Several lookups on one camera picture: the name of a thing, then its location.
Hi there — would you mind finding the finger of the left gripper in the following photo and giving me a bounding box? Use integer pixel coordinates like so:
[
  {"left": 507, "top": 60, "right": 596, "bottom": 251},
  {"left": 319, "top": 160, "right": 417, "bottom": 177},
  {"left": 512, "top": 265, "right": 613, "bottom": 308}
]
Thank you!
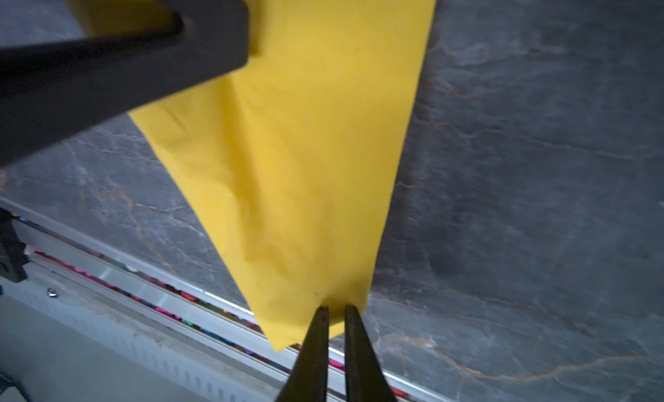
[{"left": 1, "top": 0, "right": 249, "bottom": 165}]

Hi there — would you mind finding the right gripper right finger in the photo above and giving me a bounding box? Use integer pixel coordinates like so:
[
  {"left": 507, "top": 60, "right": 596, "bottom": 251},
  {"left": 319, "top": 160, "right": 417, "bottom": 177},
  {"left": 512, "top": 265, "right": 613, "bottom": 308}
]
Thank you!
[{"left": 344, "top": 305, "right": 397, "bottom": 402}]

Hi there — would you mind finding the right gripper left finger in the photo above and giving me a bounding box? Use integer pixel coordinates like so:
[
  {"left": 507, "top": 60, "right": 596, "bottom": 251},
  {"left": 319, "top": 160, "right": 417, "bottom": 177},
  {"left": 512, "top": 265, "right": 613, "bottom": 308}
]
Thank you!
[{"left": 276, "top": 307, "right": 330, "bottom": 402}]

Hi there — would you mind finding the yellow paper napkin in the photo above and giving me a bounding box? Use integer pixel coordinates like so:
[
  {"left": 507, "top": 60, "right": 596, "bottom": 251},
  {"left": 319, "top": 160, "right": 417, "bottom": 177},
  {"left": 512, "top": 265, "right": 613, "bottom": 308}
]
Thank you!
[{"left": 59, "top": 0, "right": 440, "bottom": 353}]

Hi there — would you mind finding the white vented cable duct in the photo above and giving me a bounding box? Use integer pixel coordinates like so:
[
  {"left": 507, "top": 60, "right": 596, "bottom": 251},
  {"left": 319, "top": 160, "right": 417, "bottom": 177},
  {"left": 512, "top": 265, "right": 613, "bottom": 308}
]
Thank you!
[{"left": 0, "top": 276, "right": 292, "bottom": 402}]

